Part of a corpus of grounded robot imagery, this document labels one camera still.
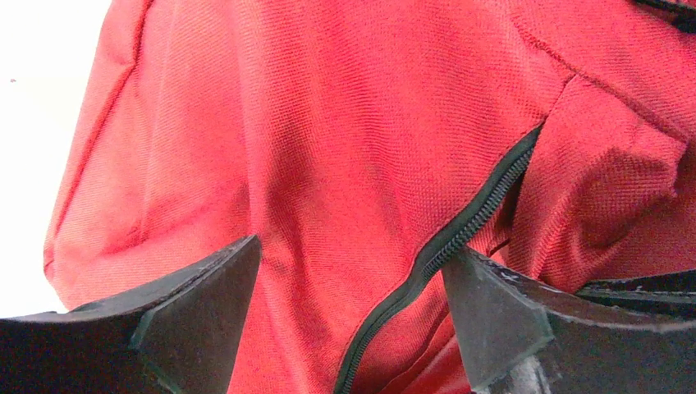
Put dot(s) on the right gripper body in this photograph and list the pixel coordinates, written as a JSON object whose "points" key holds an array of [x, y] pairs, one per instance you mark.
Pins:
{"points": [[671, 294]]}

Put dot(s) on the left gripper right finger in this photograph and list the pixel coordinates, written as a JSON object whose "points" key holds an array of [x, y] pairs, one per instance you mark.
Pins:
{"points": [[518, 335]]}

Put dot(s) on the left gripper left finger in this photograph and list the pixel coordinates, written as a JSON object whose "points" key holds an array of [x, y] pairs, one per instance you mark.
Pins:
{"points": [[177, 334]]}

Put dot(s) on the red backpack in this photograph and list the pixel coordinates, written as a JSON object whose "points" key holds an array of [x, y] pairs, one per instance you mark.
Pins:
{"points": [[365, 141]]}

